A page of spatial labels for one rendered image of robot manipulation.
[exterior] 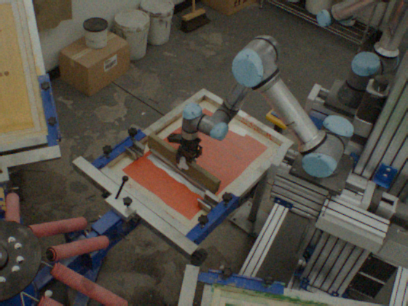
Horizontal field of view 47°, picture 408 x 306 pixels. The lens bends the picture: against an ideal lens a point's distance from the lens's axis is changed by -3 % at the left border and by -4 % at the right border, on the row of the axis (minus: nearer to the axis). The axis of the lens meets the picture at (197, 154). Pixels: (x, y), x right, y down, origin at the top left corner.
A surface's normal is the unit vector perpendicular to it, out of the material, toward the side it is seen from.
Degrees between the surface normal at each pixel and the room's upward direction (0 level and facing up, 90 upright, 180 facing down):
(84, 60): 1
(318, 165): 95
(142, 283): 0
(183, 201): 0
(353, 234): 90
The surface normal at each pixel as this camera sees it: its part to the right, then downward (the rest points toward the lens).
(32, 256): 0.09, -0.68
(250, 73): -0.59, 0.48
